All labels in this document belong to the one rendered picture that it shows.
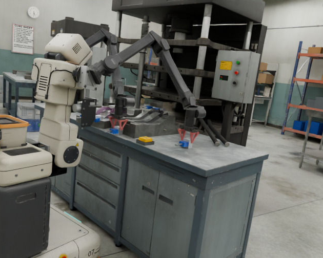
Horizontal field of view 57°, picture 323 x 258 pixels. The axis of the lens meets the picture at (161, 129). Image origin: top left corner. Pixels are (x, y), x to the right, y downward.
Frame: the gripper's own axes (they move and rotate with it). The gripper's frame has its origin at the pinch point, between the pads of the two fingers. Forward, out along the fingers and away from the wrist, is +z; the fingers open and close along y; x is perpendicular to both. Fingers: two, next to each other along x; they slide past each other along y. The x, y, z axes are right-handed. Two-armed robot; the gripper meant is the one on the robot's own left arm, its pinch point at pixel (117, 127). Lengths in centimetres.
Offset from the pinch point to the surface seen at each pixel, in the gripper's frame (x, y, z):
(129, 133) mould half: -4.4, -7.7, 2.5
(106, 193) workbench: -4, 11, 52
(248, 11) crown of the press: -133, -11, -99
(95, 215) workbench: -4, 22, 75
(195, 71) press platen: -77, -2, -41
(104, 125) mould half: -2.2, 16.6, 2.3
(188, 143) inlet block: -18.8, -44.8, 1.4
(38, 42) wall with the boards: -273, 669, -69
